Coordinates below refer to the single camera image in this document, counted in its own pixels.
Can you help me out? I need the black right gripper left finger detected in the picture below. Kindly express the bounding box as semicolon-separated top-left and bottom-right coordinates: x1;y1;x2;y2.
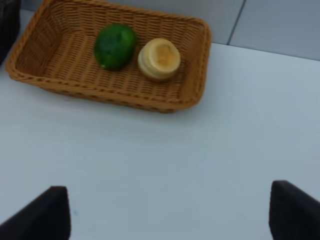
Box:
0;186;71;240

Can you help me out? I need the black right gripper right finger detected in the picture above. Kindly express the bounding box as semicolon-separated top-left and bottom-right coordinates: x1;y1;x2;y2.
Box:
268;180;320;240

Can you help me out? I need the green lime fruit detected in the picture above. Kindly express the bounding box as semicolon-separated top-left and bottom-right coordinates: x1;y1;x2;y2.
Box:
93;23;138;71

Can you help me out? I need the red yellow peach fruit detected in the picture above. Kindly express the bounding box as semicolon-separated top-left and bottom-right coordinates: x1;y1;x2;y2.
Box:
137;38;181;82

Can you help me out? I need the light orange wicker basket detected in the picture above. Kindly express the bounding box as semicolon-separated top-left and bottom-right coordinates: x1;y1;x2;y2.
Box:
5;0;212;113

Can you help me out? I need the dark brown wicker basket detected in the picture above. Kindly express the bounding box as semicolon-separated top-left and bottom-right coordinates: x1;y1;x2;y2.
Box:
0;0;21;65

